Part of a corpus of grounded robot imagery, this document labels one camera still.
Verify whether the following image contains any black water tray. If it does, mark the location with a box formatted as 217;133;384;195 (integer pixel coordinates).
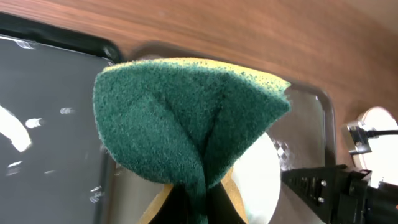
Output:
1;13;122;224

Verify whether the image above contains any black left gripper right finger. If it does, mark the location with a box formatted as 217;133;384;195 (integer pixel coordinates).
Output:
206;182;246;224

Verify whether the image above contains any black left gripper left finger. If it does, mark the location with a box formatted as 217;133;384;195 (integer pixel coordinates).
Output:
149;185;190;224

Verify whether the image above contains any white plate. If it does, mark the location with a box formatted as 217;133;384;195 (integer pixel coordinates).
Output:
353;106;397;188
232;133;281;224

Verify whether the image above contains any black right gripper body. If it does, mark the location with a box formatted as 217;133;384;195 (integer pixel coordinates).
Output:
281;164;397;224

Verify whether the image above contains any dark grey serving tray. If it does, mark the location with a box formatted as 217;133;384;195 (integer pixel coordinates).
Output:
93;40;338;224

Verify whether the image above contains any white plate top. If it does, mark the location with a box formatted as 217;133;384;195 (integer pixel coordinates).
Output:
232;133;281;224

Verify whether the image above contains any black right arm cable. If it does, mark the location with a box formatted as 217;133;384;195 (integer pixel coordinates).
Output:
341;119;398;156

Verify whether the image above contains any green yellow sponge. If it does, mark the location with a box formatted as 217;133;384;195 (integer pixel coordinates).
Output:
93;58;290;223

